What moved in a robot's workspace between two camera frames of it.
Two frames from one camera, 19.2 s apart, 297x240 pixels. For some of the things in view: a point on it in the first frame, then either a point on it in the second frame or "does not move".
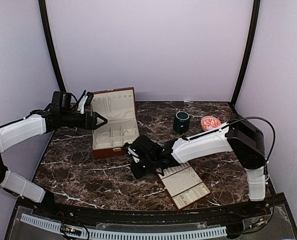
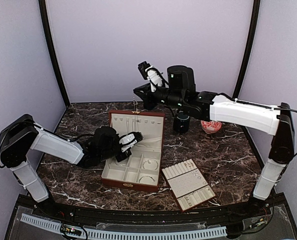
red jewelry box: x=118 y=107 → x=141 y=170
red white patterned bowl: x=209 y=122 does not move
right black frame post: x=252 y=34 does not move
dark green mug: x=181 y=122 does not move
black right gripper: x=138 y=173 → x=149 y=104
